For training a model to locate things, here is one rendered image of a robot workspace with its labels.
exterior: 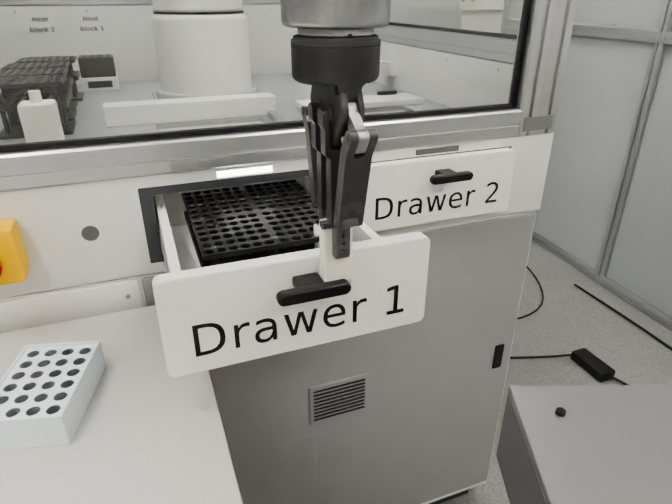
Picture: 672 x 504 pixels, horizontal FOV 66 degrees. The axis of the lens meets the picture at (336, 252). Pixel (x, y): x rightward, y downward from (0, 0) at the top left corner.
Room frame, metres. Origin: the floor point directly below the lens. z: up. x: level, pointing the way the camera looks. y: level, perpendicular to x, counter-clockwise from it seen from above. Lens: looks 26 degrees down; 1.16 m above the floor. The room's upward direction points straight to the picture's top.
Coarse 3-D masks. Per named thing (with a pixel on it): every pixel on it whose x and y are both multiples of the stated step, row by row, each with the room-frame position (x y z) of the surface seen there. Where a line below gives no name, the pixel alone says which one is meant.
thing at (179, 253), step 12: (300, 180) 0.83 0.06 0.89; (180, 192) 0.76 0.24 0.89; (156, 204) 0.70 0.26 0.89; (168, 204) 0.75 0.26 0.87; (180, 204) 0.76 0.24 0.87; (156, 216) 0.70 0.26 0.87; (168, 216) 0.75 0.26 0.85; (180, 216) 0.76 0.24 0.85; (168, 228) 0.61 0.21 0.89; (180, 228) 0.74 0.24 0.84; (360, 228) 0.62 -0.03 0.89; (168, 240) 0.58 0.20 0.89; (180, 240) 0.70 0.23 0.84; (360, 240) 0.61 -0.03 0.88; (168, 252) 0.54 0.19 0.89; (180, 252) 0.66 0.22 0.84; (192, 252) 0.66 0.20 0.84; (168, 264) 0.52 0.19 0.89; (180, 264) 0.62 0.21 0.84; (192, 264) 0.62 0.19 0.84
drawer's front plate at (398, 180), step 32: (416, 160) 0.80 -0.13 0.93; (448, 160) 0.82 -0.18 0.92; (480, 160) 0.84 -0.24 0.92; (512, 160) 0.86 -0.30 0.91; (384, 192) 0.78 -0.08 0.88; (416, 192) 0.80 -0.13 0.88; (448, 192) 0.82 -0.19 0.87; (480, 192) 0.84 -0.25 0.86; (384, 224) 0.78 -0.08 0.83; (416, 224) 0.80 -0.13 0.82
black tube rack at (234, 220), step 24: (192, 192) 0.73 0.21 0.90; (216, 192) 0.73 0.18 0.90; (240, 192) 0.74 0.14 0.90; (264, 192) 0.73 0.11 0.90; (288, 192) 0.73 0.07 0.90; (192, 216) 0.64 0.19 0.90; (216, 216) 0.64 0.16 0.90; (240, 216) 0.64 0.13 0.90; (264, 216) 0.64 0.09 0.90; (288, 216) 0.65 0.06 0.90; (312, 216) 0.64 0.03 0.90; (192, 240) 0.64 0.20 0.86; (216, 240) 0.56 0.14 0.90; (240, 240) 0.57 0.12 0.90; (216, 264) 0.54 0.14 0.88
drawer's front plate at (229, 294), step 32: (288, 256) 0.47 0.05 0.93; (352, 256) 0.48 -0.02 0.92; (384, 256) 0.49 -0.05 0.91; (416, 256) 0.51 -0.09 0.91; (160, 288) 0.41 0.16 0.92; (192, 288) 0.42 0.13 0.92; (224, 288) 0.43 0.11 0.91; (256, 288) 0.44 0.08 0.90; (288, 288) 0.46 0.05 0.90; (352, 288) 0.48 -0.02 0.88; (384, 288) 0.50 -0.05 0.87; (416, 288) 0.51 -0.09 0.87; (160, 320) 0.41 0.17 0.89; (192, 320) 0.42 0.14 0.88; (224, 320) 0.43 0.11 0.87; (256, 320) 0.44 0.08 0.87; (320, 320) 0.47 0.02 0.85; (352, 320) 0.48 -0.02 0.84; (384, 320) 0.50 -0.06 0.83; (416, 320) 0.51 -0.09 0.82; (192, 352) 0.42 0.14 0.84; (224, 352) 0.43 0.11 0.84; (256, 352) 0.44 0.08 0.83
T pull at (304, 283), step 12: (300, 276) 0.46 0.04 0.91; (312, 276) 0.46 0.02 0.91; (300, 288) 0.43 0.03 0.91; (312, 288) 0.43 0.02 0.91; (324, 288) 0.43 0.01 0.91; (336, 288) 0.44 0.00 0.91; (348, 288) 0.44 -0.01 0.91; (288, 300) 0.42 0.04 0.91; (300, 300) 0.42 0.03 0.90; (312, 300) 0.43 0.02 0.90
